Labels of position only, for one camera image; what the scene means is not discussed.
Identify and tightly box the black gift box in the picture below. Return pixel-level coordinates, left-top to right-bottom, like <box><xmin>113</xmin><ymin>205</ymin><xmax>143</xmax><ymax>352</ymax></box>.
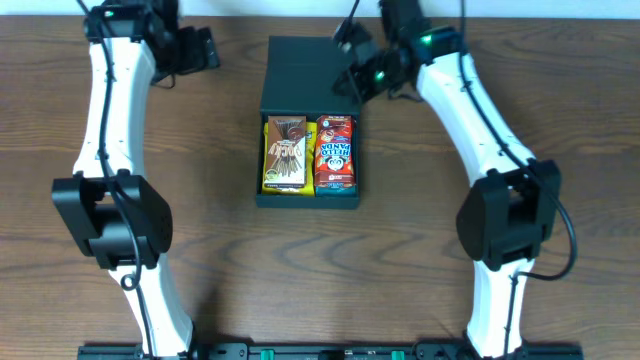
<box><xmin>255</xmin><ymin>36</ymin><xmax>361</xmax><ymax>210</ymax></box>

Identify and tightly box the red Hello Panda box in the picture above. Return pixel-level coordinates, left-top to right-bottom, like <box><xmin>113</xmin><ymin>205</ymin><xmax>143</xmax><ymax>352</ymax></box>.
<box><xmin>314</xmin><ymin>115</ymin><xmax>356</xmax><ymax>189</ymax></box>

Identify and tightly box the brown Pocky box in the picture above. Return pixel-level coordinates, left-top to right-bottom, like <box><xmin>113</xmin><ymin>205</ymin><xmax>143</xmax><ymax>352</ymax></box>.
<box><xmin>263</xmin><ymin>116</ymin><xmax>306</xmax><ymax>188</ymax></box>

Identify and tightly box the yellow Hacks candy bag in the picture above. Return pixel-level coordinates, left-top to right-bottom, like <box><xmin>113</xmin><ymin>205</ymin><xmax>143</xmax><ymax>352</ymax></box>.
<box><xmin>261</xmin><ymin>120</ymin><xmax>317</xmax><ymax>196</ymax></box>

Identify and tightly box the teal Crunchies box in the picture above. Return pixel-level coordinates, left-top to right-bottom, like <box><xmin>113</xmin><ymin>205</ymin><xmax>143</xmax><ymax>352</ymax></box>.
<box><xmin>315</xmin><ymin>186</ymin><xmax>357</xmax><ymax>197</ymax></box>

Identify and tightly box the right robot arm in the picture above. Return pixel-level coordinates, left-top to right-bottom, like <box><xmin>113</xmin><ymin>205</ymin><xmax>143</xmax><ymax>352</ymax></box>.
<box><xmin>333</xmin><ymin>1</ymin><xmax>567</xmax><ymax>359</ymax></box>

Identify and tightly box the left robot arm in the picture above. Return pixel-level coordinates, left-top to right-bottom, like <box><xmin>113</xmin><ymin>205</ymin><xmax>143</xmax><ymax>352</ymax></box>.
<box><xmin>51</xmin><ymin>0</ymin><xmax>219</xmax><ymax>359</ymax></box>

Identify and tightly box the right black cable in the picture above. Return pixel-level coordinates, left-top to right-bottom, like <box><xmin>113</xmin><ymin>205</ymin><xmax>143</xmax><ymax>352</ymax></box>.
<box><xmin>332</xmin><ymin>0</ymin><xmax>579</xmax><ymax>359</ymax></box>

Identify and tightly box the black cable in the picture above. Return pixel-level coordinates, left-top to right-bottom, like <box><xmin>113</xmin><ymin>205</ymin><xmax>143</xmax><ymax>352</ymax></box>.
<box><xmin>332</xmin><ymin>0</ymin><xmax>579</xmax><ymax>359</ymax></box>
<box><xmin>74</xmin><ymin>0</ymin><xmax>179</xmax><ymax>359</ymax></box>

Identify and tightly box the left black cable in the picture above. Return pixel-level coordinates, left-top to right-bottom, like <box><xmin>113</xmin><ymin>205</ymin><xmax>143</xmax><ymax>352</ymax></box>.
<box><xmin>74</xmin><ymin>0</ymin><xmax>179</xmax><ymax>359</ymax></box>

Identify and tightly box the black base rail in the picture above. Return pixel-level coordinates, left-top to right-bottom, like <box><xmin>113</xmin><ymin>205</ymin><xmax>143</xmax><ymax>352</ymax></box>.
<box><xmin>77</xmin><ymin>341</ymin><xmax>585</xmax><ymax>360</ymax></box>

